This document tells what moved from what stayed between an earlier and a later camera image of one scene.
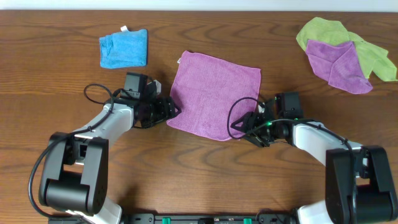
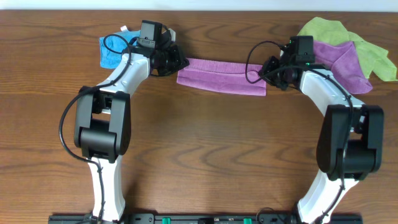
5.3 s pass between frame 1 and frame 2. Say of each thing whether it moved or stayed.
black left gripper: moved
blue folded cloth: stayed
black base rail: stayed
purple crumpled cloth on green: stayed
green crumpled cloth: stayed
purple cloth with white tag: moved
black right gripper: moved
